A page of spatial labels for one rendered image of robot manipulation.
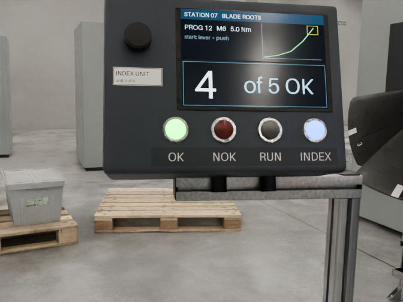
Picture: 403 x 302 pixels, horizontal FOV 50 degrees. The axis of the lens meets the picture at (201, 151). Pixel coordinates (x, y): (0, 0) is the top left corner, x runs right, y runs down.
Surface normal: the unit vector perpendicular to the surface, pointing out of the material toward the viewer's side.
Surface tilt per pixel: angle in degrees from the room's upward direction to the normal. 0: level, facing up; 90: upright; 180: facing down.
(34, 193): 95
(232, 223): 88
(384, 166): 52
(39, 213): 96
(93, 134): 90
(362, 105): 78
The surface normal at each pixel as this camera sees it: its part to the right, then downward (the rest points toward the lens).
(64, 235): 0.47, 0.13
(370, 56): -0.93, 0.03
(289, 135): 0.15, -0.12
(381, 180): -0.52, -0.55
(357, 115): -0.90, -0.18
